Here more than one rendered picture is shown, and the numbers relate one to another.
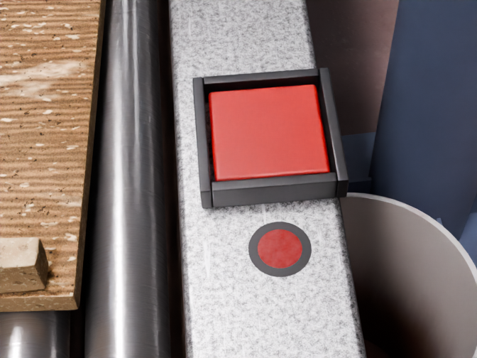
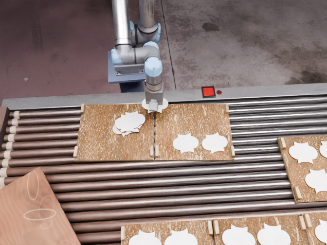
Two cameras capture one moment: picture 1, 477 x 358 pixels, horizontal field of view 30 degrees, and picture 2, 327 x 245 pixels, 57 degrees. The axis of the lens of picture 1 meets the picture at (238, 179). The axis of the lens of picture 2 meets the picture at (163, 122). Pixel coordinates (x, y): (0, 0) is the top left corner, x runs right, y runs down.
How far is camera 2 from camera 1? 1.58 m
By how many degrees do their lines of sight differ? 45
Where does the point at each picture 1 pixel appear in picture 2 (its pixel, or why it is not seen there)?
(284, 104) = (205, 90)
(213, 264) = (221, 96)
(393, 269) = not seen: hidden behind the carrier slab
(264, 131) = (208, 91)
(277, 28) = (193, 91)
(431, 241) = not seen: hidden behind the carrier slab
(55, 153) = (213, 106)
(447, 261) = not seen: hidden behind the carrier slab
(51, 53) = (201, 107)
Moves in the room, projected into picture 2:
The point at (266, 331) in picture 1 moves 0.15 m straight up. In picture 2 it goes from (226, 93) to (231, 77)
